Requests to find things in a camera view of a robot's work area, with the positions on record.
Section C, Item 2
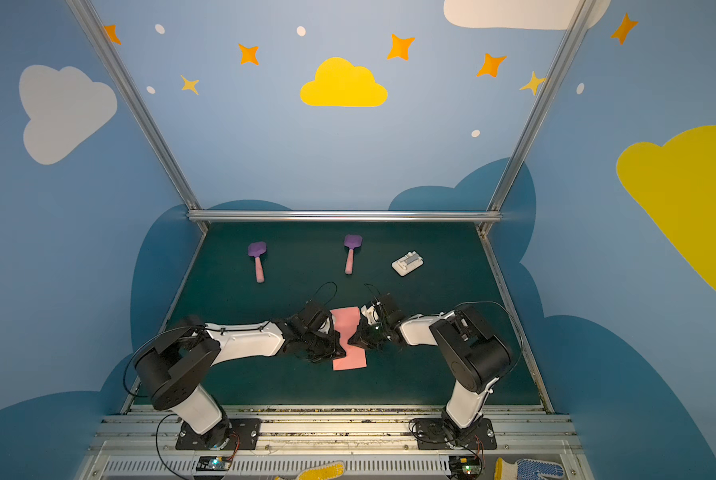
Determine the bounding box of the white small plastic device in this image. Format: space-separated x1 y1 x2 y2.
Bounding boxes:
391 251 424 277

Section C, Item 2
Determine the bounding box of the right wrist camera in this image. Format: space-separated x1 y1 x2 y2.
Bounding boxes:
361 305 380 325

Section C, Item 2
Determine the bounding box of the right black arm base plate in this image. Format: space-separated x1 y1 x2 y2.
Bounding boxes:
409 417 498 451

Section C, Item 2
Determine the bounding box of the left green circuit board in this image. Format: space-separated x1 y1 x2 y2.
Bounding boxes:
196 456 234 472

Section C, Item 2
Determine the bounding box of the pink square paper sheet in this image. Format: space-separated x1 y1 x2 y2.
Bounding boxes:
331 307 367 371

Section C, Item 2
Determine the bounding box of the right green circuit board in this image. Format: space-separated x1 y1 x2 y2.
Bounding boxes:
448 456 483 480

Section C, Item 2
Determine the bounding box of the right purple pink spatula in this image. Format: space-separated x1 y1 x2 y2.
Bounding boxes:
344 234 363 275

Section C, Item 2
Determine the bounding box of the left aluminium frame post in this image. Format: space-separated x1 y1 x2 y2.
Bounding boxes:
66 0 202 212

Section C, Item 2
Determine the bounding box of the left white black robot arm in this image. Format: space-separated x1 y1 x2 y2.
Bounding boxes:
133 300 347 451

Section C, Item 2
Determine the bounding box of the aluminium front rail base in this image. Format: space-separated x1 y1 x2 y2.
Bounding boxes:
75 405 595 479

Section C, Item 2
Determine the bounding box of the horizontal aluminium frame bar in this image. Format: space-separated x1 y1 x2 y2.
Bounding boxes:
188 210 502 223

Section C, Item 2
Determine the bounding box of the aluminium frame post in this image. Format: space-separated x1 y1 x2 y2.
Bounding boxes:
66 0 202 212
477 0 610 240

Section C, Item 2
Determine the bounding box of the blue white glove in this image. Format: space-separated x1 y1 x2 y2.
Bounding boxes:
494 458 566 480

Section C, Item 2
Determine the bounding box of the right aluminium frame post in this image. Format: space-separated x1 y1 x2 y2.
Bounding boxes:
477 0 610 240

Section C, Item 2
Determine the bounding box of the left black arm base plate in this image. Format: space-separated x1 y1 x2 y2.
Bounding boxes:
175 418 261 452

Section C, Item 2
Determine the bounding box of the left purple pink spatula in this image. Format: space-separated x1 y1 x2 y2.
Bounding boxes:
248 241 267 283

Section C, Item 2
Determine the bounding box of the purple pink spatula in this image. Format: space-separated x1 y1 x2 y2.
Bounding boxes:
344 234 363 275
248 241 267 283

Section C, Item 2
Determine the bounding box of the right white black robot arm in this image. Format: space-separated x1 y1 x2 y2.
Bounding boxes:
348 294 514 450

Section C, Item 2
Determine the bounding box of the yellow glove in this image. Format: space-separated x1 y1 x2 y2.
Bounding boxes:
292 461 346 480

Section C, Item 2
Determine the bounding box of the green circuit board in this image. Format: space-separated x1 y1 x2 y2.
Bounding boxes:
196 456 234 472
448 456 483 480

